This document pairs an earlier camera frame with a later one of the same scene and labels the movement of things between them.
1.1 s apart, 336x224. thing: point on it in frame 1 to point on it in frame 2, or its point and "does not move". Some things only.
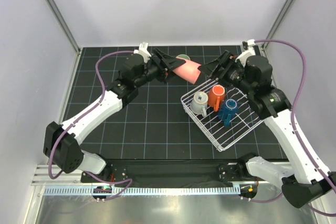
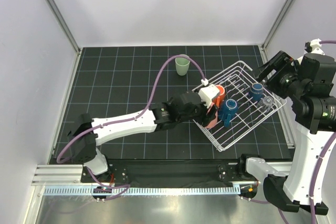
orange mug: (216, 96) does not move
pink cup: (189, 70) to (214, 121)
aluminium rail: (42, 177) does not move
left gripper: (169, 63) to (205, 119)
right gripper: (211, 68) to (281, 62)
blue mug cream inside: (229, 111) does not move
